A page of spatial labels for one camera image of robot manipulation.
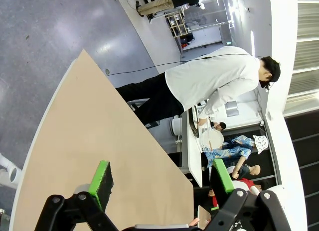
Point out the person's right hand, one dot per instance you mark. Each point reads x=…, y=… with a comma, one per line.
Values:
x=202, y=121

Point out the white side table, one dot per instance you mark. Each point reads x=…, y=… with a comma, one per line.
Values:
x=194, y=161

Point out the white round plate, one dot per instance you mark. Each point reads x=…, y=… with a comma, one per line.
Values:
x=211, y=139

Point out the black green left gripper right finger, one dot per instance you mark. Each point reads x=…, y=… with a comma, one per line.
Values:
x=221, y=181

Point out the black serving tray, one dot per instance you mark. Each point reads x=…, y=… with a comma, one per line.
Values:
x=193, y=126

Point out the person in white shirt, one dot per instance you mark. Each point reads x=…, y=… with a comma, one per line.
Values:
x=211, y=76

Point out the white cylindrical bin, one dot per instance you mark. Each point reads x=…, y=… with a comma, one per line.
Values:
x=175, y=126

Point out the person with black hair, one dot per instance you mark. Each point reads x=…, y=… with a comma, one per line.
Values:
x=220, y=126

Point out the white window blinds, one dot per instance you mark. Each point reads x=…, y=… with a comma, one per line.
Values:
x=306, y=66

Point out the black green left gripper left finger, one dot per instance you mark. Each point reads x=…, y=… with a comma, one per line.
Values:
x=99, y=186

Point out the white tubular fixture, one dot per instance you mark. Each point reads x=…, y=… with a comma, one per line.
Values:
x=10, y=171

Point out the bald mannequin in red shirt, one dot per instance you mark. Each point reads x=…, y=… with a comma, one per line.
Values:
x=245, y=183

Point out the wooden cubby shelf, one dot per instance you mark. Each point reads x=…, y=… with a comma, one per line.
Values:
x=177, y=24

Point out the white patterned bucket hat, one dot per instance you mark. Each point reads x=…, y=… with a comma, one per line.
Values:
x=260, y=144

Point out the grey square box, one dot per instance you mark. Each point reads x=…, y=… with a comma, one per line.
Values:
x=231, y=109

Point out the person's right forearm white sleeve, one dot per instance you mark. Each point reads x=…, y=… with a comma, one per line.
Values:
x=211, y=106

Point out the mannequin in floral shirt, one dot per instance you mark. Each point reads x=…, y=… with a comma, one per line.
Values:
x=231, y=151

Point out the black backpack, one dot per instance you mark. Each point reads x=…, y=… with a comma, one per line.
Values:
x=188, y=38

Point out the person in black shirt khaki trousers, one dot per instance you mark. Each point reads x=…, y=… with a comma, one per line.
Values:
x=159, y=3

